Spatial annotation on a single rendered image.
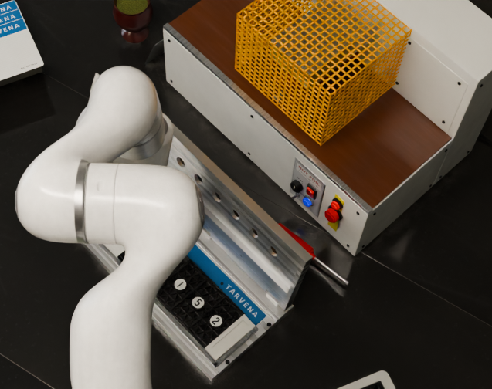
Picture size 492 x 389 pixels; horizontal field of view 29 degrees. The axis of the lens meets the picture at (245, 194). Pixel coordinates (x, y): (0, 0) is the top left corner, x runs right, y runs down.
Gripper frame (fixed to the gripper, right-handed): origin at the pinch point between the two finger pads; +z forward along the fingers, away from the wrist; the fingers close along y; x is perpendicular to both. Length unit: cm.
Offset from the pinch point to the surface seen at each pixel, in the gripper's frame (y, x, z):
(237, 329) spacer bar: 27.6, 2.1, 1.2
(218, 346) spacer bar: 27.5, -2.6, 2.2
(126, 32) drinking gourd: -38.1, 30.7, -3.2
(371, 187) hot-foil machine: 28.4, 29.5, -21.4
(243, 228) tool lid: 16.7, 11.1, -10.9
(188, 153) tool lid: 0.6, 11.1, -16.0
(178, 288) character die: 14.3, -0.6, 1.6
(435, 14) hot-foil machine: 17, 49, -44
